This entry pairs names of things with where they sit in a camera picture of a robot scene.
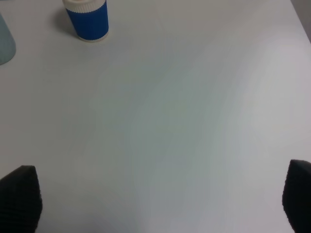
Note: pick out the teal plastic cup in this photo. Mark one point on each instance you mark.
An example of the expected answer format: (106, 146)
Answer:
(7, 43)

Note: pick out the blue sleeved paper cup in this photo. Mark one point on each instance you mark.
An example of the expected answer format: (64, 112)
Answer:
(89, 18)

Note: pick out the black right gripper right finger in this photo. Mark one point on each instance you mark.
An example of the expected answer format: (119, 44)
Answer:
(296, 198)

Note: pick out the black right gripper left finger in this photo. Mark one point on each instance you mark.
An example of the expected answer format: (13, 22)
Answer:
(20, 201)

